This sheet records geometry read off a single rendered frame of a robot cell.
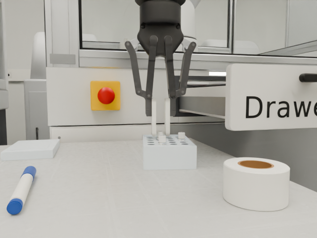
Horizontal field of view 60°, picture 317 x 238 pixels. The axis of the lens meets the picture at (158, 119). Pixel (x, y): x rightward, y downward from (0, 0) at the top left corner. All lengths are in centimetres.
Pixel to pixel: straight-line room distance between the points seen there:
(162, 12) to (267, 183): 32
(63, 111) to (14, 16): 347
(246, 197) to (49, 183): 25
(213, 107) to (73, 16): 41
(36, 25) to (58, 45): 335
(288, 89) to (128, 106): 40
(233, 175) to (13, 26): 394
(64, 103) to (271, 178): 55
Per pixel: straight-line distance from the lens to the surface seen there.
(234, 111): 47
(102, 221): 28
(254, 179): 30
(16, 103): 404
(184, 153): 44
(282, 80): 52
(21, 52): 406
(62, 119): 73
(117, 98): 68
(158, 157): 43
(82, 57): 73
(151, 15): 50
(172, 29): 52
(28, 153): 56
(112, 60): 73
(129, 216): 28
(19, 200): 31
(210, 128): 80
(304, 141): 99
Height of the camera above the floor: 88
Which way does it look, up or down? 5 degrees down
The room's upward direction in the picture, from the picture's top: straight up
